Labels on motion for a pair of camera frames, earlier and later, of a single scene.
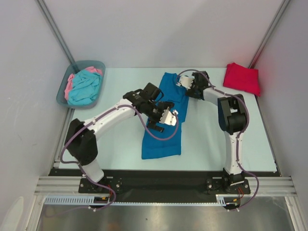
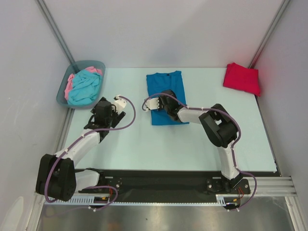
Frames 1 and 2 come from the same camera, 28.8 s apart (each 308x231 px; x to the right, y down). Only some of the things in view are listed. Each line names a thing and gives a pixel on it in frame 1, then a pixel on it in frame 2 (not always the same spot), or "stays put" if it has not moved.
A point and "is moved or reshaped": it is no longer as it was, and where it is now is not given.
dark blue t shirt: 173,91 is moved or reshaped
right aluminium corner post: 279,14 stays put
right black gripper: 194,87 to 162,103
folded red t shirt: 238,77 stays put
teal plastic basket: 82,84 stays put
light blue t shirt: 85,86 stays put
